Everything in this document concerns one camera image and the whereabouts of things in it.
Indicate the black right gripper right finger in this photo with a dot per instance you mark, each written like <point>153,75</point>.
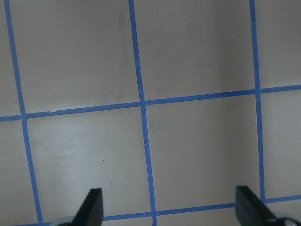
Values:
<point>250,210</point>

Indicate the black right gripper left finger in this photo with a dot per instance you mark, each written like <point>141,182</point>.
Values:
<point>91,210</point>

